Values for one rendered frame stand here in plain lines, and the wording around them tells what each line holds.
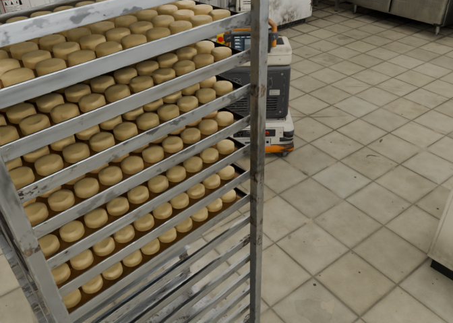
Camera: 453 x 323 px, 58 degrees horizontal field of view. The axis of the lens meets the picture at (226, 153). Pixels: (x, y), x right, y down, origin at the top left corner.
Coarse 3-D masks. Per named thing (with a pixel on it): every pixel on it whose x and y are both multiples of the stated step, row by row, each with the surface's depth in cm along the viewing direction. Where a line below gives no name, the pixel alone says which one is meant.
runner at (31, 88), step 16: (240, 16) 90; (192, 32) 83; (208, 32) 86; (128, 48) 74; (144, 48) 77; (160, 48) 79; (176, 48) 82; (80, 64) 69; (96, 64) 71; (112, 64) 73; (128, 64) 76; (32, 80) 65; (48, 80) 66; (64, 80) 68; (80, 80) 70; (0, 96) 62; (16, 96) 64; (32, 96) 66
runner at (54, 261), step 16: (224, 160) 108; (192, 176) 101; (208, 176) 105; (176, 192) 99; (144, 208) 94; (112, 224) 89; (128, 224) 92; (80, 240) 85; (96, 240) 88; (64, 256) 83
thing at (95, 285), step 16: (208, 208) 120; (224, 208) 121; (192, 224) 116; (160, 240) 111; (176, 240) 112; (128, 256) 105; (144, 256) 107; (112, 272) 101; (128, 272) 103; (80, 288) 100; (96, 288) 98; (80, 304) 96
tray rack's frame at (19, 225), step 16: (0, 160) 63; (0, 176) 64; (0, 192) 65; (16, 192) 67; (0, 208) 69; (16, 208) 68; (0, 224) 93; (16, 224) 70; (0, 240) 119; (16, 240) 72; (32, 240) 73; (16, 256) 98; (32, 256) 74; (32, 272) 76; (48, 272) 78; (32, 288) 106; (48, 288) 80; (192, 288) 194; (48, 304) 82; (64, 304) 85; (176, 304) 187; (48, 320) 114; (64, 320) 86; (176, 320) 180
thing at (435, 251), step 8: (448, 200) 191; (448, 208) 193; (448, 216) 194; (440, 224) 200; (448, 224) 196; (440, 232) 201; (448, 232) 198; (432, 240) 207; (440, 240) 203; (448, 240) 199; (432, 248) 209; (440, 248) 205; (448, 248) 201; (432, 256) 211; (440, 256) 207; (448, 256) 203; (432, 264) 217; (440, 264) 213; (448, 264) 205; (440, 272) 215; (448, 272) 211
